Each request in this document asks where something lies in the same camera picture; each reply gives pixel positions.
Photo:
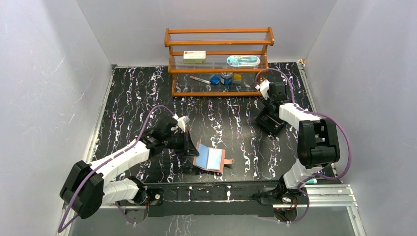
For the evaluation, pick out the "small blue box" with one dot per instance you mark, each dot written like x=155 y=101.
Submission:
x=214 y=80

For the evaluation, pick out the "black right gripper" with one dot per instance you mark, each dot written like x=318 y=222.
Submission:
x=269 y=104

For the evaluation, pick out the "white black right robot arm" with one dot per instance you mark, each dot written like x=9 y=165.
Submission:
x=318 y=144

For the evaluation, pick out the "black card tray box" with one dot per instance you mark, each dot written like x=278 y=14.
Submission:
x=270 y=122

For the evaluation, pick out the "white red medicine box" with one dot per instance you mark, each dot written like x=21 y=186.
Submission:
x=194 y=57

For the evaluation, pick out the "brown leather card holder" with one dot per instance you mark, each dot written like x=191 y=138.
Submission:
x=211 y=159

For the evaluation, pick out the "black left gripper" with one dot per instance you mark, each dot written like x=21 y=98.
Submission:
x=187 y=142

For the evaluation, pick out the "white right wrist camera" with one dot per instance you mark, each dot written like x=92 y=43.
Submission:
x=263 y=88

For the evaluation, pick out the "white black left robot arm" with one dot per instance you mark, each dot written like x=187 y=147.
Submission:
x=91 y=185

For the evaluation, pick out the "small yellow box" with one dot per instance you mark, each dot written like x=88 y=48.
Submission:
x=237 y=79

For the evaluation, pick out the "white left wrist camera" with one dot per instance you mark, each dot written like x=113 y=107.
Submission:
x=181 y=122

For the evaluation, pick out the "red white marker pen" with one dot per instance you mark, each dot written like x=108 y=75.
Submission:
x=200 y=79

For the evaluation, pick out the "green white marker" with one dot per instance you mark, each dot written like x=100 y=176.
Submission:
x=312 y=181

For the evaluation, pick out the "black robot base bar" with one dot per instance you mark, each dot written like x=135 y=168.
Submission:
x=216 y=198

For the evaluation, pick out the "blue toothbrush blister pack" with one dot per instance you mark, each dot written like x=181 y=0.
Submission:
x=243 y=60

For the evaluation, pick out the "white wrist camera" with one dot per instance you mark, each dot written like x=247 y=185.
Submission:
x=263 y=88
x=181 y=122

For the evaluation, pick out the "wooden three-tier shelf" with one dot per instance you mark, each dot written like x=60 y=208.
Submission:
x=218 y=44

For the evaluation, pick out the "blue white round tin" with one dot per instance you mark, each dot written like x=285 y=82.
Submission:
x=226 y=78

